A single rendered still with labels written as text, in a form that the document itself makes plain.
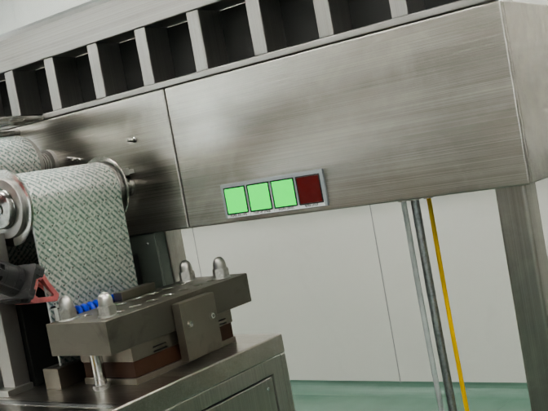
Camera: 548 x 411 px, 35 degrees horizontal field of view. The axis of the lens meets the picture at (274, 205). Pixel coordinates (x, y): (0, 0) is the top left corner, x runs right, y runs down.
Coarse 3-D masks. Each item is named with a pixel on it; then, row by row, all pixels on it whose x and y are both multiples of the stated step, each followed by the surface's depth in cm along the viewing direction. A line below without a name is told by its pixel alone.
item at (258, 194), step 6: (252, 186) 172; (258, 186) 171; (264, 186) 170; (252, 192) 172; (258, 192) 171; (264, 192) 170; (252, 198) 172; (258, 198) 172; (264, 198) 171; (252, 204) 173; (258, 204) 172; (264, 204) 171; (270, 204) 170
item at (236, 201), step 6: (228, 192) 176; (234, 192) 175; (240, 192) 174; (228, 198) 176; (234, 198) 175; (240, 198) 174; (228, 204) 176; (234, 204) 175; (240, 204) 174; (228, 210) 176; (234, 210) 176; (240, 210) 175; (246, 210) 174
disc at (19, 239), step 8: (0, 176) 167; (8, 176) 165; (16, 176) 164; (16, 184) 164; (24, 184) 163; (24, 192) 163; (24, 200) 163; (32, 208) 163; (32, 216) 163; (24, 224) 164; (32, 224) 164; (24, 232) 165; (8, 240) 168; (16, 240) 167; (24, 240) 165
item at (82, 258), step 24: (120, 216) 182; (48, 240) 166; (72, 240) 171; (96, 240) 176; (120, 240) 181; (48, 264) 166; (72, 264) 170; (96, 264) 175; (120, 264) 180; (72, 288) 170; (96, 288) 174; (120, 288) 179; (48, 312) 165
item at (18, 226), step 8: (0, 184) 166; (8, 184) 164; (120, 184) 183; (16, 192) 163; (16, 200) 163; (16, 208) 164; (24, 208) 164; (16, 216) 164; (24, 216) 164; (16, 224) 165; (0, 232) 168; (8, 232) 166; (16, 232) 165; (32, 232) 169
